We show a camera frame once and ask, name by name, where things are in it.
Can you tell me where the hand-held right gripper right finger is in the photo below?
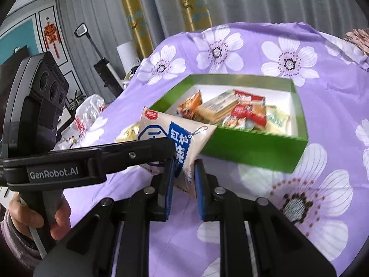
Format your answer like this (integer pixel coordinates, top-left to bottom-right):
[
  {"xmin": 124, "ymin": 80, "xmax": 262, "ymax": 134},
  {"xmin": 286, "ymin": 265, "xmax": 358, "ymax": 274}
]
[{"xmin": 194, "ymin": 159, "xmax": 336, "ymax": 277}]

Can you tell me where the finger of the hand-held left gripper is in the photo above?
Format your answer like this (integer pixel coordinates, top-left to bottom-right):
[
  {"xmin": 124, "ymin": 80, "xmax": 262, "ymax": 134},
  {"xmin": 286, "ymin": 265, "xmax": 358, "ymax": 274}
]
[{"xmin": 96, "ymin": 137, "xmax": 177, "ymax": 179}]

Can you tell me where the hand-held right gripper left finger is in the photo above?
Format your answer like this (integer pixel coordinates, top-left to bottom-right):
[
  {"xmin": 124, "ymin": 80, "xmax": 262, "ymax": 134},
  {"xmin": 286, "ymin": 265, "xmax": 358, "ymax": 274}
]
[{"xmin": 33, "ymin": 159, "xmax": 177, "ymax": 277}]

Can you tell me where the white and blue snack packet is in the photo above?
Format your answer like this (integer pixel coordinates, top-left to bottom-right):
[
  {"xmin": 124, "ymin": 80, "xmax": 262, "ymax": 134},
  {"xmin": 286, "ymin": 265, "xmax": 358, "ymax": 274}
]
[{"xmin": 136, "ymin": 107, "xmax": 218, "ymax": 199}]

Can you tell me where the green cardboard box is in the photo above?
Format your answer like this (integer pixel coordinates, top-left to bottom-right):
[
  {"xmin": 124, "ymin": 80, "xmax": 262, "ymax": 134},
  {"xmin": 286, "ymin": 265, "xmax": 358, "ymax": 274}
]
[{"xmin": 149, "ymin": 73, "xmax": 309, "ymax": 174}]

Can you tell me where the orange snack packet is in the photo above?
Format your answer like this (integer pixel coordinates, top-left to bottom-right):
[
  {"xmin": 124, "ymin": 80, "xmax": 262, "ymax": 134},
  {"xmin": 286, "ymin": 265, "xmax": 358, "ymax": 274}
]
[{"xmin": 176, "ymin": 90, "xmax": 203, "ymax": 120}]

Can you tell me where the clear snack packet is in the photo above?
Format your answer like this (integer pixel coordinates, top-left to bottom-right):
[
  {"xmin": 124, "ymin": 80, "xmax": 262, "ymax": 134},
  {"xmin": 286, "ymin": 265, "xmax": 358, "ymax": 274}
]
[{"xmin": 220, "ymin": 115, "xmax": 256, "ymax": 129}]

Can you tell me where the beige cracker packet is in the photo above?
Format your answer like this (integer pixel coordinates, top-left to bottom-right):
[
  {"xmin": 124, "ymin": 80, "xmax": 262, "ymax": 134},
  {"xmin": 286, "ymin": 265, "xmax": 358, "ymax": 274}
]
[{"xmin": 199, "ymin": 90, "xmax": 240, "ymax": 123}]

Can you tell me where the red snack packet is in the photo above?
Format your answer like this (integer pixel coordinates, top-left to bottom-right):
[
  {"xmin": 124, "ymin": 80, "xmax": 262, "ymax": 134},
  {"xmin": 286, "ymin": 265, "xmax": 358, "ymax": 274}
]
[{"xmin": 232, "ymin": 90, "xmax": 267, "ymax": 126}]

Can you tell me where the pale yellow snack packet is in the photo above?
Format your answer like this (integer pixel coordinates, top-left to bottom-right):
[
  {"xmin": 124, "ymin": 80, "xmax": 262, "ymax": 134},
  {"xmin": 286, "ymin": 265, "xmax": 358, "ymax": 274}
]
[{"xmin": 265, "ymin": 105, "xmax": 291, "ymax": 135}]

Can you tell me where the person's left forearm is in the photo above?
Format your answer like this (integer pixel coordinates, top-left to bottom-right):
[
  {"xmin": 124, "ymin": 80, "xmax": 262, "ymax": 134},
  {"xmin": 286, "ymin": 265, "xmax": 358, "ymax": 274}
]
[{"xmin": 0, "ymin": 208, "xmax": 44, "ymax": 270}]

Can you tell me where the person's left hand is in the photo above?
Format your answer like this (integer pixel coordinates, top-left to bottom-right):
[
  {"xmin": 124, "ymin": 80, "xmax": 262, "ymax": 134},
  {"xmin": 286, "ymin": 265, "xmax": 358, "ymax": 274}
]
[{"xmin": 8, "ymin": 192, "xmax": 71, "ymax": 249}]

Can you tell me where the potted plant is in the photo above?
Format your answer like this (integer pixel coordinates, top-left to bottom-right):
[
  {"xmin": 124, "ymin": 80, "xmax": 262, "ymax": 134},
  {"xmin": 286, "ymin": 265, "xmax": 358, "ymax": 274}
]
[{"xmin": 68, "ymin": 89, "xmax": 87, "ymax": 113}]

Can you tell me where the white plastic bag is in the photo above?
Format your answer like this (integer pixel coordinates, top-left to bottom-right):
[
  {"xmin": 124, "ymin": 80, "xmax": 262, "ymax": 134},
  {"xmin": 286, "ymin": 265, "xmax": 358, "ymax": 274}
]
[{"xmin": 73, "ymin": 95, "xmax": 105, "ymax": 132}]

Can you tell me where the black upright vacuum cleaner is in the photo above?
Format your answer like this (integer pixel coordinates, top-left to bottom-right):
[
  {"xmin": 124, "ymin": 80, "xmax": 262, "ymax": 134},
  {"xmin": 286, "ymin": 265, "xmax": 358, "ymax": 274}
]
[{"xmin": 74, "ymin": 23, "xmax": 125, "ymax": 104}]

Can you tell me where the white bin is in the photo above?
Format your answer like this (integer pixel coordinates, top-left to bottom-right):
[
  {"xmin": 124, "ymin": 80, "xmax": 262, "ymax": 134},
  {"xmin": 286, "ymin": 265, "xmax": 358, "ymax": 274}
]
[{"xmin": 116, "ymin": 41, "xmax": 139, "ymax": 77}]

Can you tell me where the yellow patterned curtain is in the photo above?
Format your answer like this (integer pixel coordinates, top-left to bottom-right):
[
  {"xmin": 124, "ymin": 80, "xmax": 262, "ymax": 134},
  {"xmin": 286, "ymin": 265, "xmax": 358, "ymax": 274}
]
[
  {"xmin": 171, "ymin": 0, "xmax": 212, "ymax": 32},
  {"xmin": 117, "ymin": 0, "xmax": 155, "ymax": 61}
]

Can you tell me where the purple floral cloth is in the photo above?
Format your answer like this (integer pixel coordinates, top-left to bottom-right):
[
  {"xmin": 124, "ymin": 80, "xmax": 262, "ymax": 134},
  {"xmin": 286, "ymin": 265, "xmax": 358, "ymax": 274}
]
[{"xmin": 62, "ymin": 21, "xmax": 369, "ymax": 277}]

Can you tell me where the grey curtain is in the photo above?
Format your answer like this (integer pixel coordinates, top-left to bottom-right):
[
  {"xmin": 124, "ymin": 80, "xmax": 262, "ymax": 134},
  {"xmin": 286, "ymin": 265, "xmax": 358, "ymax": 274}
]
[{"xmin": 56, "ymin": 0, "xmax": 369, "ymax": 104}]

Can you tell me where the red knot wall ornament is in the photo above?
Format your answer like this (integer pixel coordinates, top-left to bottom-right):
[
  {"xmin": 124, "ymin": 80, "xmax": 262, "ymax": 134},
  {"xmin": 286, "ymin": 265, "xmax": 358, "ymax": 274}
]
[{"xmin": 44, "ymin": 17, "xmax": 61, "ymax": 59}]

